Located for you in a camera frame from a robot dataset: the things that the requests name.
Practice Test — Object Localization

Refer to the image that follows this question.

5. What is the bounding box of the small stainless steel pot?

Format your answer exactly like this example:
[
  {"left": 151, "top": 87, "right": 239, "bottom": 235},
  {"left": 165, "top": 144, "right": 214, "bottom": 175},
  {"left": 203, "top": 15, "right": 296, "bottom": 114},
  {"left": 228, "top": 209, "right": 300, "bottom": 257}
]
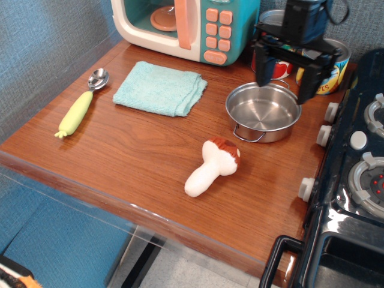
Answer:
[{"left": 226, "top": 82, "right": 302, "bottom": 143}]

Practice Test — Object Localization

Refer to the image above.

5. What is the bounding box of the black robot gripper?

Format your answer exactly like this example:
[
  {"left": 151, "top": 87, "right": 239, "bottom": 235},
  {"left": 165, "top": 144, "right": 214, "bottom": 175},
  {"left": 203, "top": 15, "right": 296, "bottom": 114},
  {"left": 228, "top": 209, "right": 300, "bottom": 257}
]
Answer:
[{"left": 254, "top": 1, "right": 342, "bottom": 105}]

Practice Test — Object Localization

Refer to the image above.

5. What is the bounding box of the pineapple slices can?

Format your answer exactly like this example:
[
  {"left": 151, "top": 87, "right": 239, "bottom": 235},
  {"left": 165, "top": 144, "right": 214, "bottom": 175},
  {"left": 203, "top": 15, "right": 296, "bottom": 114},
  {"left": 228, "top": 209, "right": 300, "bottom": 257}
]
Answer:
[{"left": 296, "top": 38, "right": 352, "bottom": 95}]

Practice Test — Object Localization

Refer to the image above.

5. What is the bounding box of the black toy stove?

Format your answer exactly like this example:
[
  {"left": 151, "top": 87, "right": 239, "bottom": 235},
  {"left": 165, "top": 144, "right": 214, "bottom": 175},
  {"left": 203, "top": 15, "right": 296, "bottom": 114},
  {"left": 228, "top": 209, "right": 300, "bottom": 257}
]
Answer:
[{"left": 260, "top": 49, "right": 383, "bottom": 287}]

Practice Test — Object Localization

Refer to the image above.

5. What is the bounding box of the orange fuzzy object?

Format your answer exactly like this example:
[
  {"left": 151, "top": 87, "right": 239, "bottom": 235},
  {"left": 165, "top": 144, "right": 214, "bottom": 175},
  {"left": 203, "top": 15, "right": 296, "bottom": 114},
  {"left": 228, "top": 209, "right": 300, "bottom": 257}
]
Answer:
[{"left": 12, "top": 276, "right": 42, "bottom": 288}]

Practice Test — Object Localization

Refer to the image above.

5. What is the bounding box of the tomato sauce can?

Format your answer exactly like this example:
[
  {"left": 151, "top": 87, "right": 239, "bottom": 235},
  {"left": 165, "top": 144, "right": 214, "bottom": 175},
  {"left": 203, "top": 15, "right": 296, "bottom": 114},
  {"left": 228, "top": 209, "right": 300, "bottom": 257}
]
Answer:
[{"left": 251, "top": 9, "right": 293, "bottom": 80}]

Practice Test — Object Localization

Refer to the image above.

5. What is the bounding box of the teal folded cloth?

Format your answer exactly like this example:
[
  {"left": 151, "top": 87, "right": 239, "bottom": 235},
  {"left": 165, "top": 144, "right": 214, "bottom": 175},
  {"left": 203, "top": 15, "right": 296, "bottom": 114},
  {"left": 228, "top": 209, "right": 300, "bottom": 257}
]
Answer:
[{"left": 113, "top": 61, "right": 208, "bottom": 117}]

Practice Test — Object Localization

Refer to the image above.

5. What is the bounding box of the spoon with green handle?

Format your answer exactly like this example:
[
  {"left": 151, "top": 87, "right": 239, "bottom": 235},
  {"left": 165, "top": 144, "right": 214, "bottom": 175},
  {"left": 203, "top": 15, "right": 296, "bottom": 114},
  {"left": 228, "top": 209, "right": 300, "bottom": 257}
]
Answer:
[{"left": 55, "top": 68, "right": 109, "bottom": 139}]

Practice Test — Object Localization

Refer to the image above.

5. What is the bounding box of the teal toy microwave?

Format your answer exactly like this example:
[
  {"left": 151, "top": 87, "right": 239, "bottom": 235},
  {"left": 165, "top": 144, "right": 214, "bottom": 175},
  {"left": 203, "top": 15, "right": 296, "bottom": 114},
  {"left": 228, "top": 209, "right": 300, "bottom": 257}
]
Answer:
[{"left": 111, "top": 0, "right": 260, "bottom": 67}]

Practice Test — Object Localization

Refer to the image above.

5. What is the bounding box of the orange microwave turntable plate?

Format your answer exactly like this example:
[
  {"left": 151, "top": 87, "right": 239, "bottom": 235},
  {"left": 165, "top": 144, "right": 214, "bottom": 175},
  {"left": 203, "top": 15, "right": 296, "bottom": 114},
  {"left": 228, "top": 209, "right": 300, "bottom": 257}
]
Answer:
[{"left": 150, "top": 5, "right": 176, "bottom": 32}]

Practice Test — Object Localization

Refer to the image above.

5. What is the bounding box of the plush toy mushroom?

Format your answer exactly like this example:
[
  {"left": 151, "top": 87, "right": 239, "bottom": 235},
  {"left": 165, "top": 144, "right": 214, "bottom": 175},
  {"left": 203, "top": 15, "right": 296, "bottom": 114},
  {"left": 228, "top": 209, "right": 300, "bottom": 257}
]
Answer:
[{"left": 184, "top": 137, "right": 241, "bottom": 197}]

